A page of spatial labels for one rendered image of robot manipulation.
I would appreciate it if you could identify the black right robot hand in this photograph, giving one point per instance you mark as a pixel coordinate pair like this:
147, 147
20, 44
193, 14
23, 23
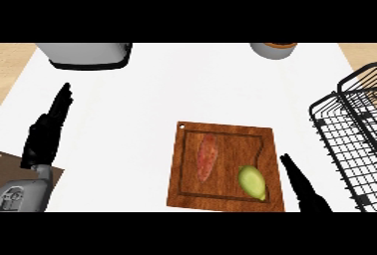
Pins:
307, 192

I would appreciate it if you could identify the yellow-green lemon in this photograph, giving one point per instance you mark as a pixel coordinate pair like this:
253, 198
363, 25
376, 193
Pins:
252, 182

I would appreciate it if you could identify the reddish sweet potato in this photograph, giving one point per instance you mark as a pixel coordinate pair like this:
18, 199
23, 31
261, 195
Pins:
206, 156

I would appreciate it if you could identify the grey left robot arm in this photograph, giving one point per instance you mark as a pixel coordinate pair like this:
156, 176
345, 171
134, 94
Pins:
24, 192

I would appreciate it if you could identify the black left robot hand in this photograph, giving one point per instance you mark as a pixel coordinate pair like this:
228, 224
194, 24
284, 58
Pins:
45, 132

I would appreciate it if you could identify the grey appliance with black base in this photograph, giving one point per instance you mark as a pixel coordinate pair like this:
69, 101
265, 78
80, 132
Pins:
88, 54

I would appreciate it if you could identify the brown wooden cutting board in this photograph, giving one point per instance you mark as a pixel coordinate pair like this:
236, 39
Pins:
224, 166

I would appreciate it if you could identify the brown flat mat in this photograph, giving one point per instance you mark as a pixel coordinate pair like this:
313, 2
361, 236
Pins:
12, 164

